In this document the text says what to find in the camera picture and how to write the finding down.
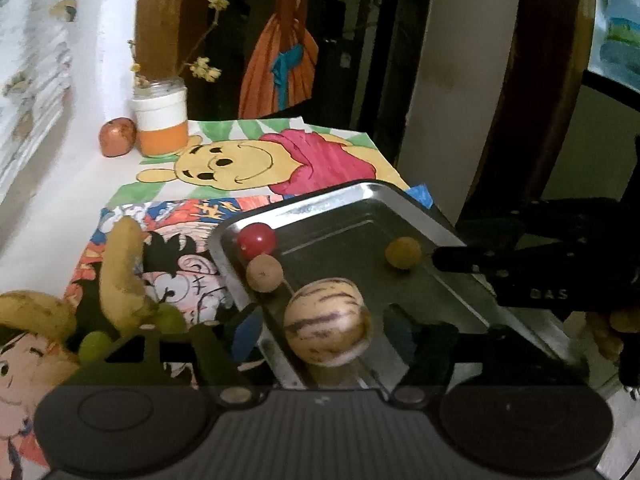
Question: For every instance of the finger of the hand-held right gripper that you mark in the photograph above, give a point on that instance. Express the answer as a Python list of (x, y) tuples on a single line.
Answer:
[(492, 230), (470, 261)]

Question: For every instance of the brown longan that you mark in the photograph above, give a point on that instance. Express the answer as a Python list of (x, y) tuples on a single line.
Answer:
[(264, 272)]

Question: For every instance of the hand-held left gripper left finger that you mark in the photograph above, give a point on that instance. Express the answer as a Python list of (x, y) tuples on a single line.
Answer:
[(247, 335)]

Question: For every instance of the blue landscape picture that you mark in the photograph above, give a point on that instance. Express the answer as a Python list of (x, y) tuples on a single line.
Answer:
[(617, 35)]

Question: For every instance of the metal tray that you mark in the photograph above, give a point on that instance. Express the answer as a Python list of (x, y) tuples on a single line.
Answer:
[(350, 220)]

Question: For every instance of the dried yellow flower twig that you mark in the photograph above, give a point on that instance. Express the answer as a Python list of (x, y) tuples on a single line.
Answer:
[(202, 67)]

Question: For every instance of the orange dress painting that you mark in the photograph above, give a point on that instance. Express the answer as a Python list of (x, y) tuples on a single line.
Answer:
[(280, 60)]

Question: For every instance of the spiky-haired cartoon drawing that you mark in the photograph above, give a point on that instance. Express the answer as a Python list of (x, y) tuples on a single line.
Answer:
[(180, 265)]

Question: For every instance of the person's right hand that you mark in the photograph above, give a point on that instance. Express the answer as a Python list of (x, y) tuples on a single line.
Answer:
[(607, 342)]

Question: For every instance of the brown wooden post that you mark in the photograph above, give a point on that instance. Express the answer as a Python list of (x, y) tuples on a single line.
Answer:
[(155, 15)]

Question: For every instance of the red apple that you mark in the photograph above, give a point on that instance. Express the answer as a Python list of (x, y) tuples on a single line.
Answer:
[(117, 137)]

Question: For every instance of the striped pepino melon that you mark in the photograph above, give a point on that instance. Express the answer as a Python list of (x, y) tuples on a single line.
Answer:
[(327, 322)]

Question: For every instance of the white and orange jar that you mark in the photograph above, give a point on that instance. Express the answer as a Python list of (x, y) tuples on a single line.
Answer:
[(160, 120)]

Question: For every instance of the red cherry tomato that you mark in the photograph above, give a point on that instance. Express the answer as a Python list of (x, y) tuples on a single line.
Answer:
[(256, 240)]

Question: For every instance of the curved yellow banana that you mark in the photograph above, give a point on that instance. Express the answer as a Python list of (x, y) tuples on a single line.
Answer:
[(122, 270)]

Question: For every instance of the round dark wooden frame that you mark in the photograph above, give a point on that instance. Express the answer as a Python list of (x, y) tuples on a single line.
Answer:
[(535, 85)]

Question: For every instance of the yellow bear drawing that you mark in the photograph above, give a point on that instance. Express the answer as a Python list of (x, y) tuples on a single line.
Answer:
[(240, 162)]

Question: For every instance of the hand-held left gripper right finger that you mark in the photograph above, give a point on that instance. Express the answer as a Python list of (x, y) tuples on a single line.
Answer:
[(400, 332)]

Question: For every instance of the yellow-brown round fruit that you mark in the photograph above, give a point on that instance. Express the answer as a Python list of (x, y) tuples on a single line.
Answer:
[(402, 252)]

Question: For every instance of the cartoon child drawing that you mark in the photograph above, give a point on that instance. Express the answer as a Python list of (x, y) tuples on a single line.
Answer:
[(25, 390)]

